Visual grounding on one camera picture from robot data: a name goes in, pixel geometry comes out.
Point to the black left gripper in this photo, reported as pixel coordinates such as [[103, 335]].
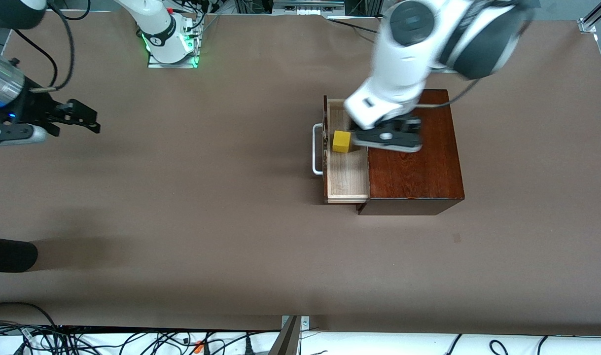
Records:
[[399, 123]]

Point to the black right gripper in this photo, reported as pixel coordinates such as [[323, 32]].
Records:
[[35, 107]]

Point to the yellow block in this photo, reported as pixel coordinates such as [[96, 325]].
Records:
[[341, 142]]

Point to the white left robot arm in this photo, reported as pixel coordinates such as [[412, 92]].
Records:
[[404, 59]]

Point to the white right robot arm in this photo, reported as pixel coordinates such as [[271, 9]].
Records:
[[159, 29]]

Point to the dark brown wooden cabinet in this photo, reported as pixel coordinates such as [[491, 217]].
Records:
[[413, 172]]

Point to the black ribbed cylinder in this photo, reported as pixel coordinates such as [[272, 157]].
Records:
[[9, 254]]

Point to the white ledge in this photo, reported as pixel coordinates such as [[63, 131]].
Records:
[[389, 345]]

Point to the slanted aluminium profile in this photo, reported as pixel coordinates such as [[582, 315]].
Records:
[[593, 19]]

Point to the orange connector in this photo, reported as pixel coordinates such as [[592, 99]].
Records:
[[198, 347]]

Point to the dark aluminium profile post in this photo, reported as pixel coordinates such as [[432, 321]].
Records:
[[288, 340]]

